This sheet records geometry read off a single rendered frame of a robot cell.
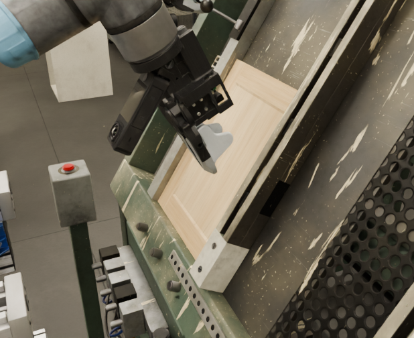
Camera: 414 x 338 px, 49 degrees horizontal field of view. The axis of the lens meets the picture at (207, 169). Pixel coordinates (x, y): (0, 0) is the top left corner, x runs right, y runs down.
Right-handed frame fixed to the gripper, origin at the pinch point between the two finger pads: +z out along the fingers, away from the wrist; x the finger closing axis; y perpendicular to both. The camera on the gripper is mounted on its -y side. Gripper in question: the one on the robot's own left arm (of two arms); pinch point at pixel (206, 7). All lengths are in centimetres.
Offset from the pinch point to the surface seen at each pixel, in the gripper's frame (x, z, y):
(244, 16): 0.5, 7.1, -9.7
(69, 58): -43, 53, 359
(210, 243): 62, 5, -31
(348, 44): 15, 5, -52
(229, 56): 12.0, 8.1, -7.3
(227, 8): -8.6, 12.3, 10.4
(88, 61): -48, 72, 357
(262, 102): 25.1, 10.5, -25.6
